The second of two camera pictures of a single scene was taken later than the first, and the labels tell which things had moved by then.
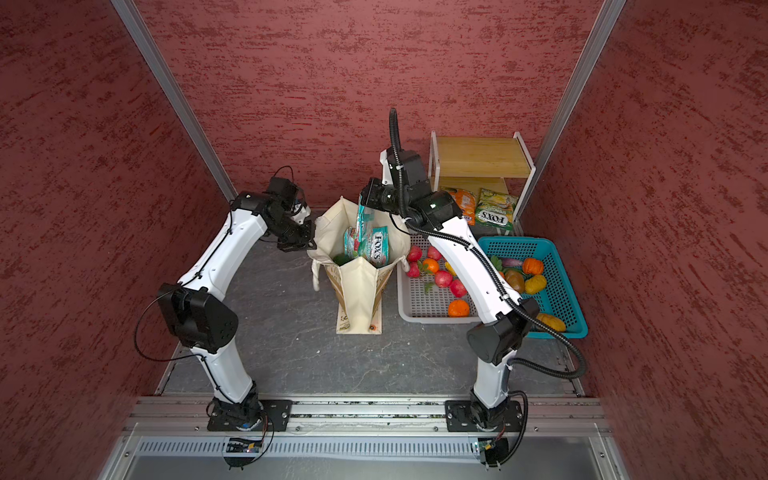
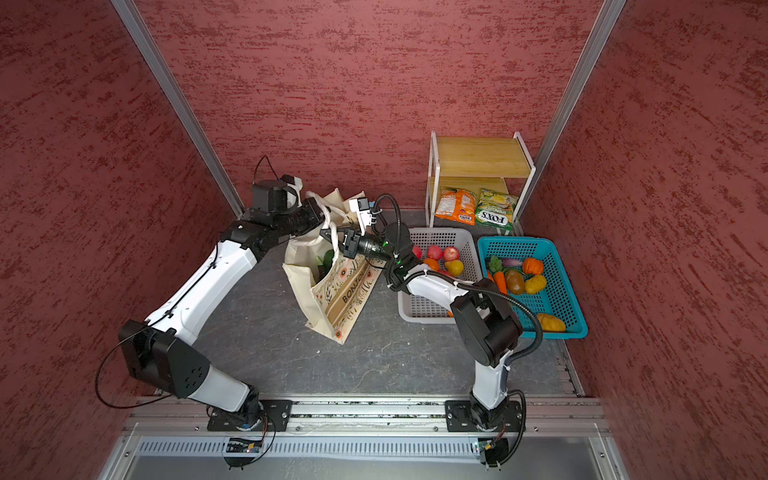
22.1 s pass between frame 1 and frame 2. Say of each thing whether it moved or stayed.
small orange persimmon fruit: stayed
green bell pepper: moved
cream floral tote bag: moved
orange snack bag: stayed
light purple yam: stayed
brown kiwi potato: stayed
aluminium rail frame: stayed
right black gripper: moved
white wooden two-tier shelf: stayed
